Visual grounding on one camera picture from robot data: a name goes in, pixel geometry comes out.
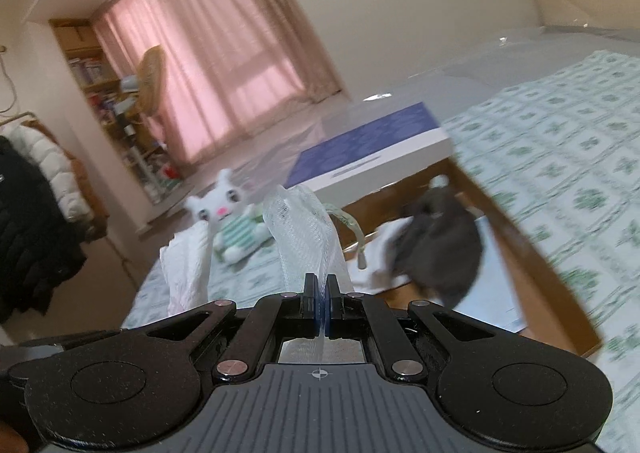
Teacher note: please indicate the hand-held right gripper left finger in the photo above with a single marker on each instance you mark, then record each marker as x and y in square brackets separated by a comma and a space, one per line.
[314, 308]

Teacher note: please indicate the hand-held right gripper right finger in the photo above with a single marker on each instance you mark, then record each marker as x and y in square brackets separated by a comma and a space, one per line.
[330, 308]

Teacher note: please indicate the white mesh cloth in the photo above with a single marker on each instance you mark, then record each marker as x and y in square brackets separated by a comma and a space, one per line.
[305, 233]

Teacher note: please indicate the dark grey face mask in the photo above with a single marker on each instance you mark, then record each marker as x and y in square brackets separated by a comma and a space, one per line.
[440, 243]

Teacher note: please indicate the white tissue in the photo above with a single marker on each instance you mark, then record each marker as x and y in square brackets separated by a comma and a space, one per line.
[187, 263]

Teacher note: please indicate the blue face mask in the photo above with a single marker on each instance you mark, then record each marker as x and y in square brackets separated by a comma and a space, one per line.
[500, 283]

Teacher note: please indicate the brown cardboard box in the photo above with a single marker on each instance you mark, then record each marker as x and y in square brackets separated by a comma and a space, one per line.
[550, 293]

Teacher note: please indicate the black jacket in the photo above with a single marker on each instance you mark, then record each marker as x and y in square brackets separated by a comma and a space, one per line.
[30, 253]

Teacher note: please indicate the white plush rabbit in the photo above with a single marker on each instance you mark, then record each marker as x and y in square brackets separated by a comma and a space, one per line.
[235, 233]

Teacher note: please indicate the purple and white box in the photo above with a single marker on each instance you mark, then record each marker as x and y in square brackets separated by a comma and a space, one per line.
[370, 138]

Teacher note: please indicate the white puffer jacket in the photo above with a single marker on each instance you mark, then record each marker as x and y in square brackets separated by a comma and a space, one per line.
[50, 163]

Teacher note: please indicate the red and white toy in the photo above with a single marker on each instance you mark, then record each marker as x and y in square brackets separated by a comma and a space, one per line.
[171, 170]

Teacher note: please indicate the pink curtain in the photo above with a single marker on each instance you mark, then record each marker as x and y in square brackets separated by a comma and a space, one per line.
[200, 58]

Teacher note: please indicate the standing fan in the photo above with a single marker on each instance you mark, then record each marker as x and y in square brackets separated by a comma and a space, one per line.
[152, 78]

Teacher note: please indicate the wooden bookshelf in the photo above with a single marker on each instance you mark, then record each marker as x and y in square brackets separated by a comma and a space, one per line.
[85, 58]

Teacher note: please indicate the plastic-covered mattress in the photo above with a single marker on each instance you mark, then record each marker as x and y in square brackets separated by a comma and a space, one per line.
[500, 53]

